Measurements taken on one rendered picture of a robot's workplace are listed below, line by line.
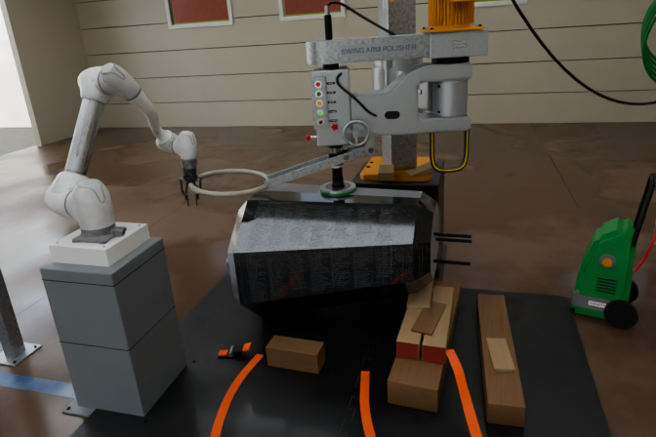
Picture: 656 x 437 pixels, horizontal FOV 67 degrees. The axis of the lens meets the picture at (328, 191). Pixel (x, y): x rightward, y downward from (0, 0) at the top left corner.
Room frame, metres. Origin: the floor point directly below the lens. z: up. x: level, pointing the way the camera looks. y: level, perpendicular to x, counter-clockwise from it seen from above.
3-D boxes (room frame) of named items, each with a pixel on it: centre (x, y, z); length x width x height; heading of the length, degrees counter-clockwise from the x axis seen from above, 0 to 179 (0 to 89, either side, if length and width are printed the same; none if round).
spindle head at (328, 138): (2.81, -0.14, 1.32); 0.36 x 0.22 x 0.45; 87
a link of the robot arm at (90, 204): (2.20, 1.11, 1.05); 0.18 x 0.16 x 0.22; 59
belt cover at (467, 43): (2.80, -0.41, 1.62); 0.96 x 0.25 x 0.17; 87
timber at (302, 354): (2.27, 0.24, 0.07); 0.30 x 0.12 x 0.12; 70
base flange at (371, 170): (3.40, -0.53, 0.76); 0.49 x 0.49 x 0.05; 73
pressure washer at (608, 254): (2.59, -1.64, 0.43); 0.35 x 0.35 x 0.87; 58
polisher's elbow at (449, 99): (2.78, -0.72, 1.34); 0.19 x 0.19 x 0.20
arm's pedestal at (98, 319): (2.20, 1.11, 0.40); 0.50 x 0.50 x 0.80; 73
